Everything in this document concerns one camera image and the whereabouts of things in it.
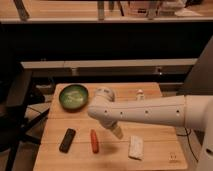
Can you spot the black remote control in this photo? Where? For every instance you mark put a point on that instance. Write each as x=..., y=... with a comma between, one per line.
x=67, y=140

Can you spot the black chair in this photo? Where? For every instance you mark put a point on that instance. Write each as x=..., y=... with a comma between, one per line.
x=13, y=123

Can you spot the green bowl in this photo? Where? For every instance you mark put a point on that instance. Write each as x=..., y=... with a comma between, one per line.
x=73, y=97

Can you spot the white tube bottle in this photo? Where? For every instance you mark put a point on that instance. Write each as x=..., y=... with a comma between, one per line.
x=140, y=95

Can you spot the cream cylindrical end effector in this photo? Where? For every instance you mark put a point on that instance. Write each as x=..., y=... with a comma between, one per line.
x=117, y=131

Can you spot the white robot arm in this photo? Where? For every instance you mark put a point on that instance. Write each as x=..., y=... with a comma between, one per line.
x=189, y=111

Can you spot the white folded cloth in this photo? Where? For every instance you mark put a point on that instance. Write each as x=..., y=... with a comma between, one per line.
x=135, y=148

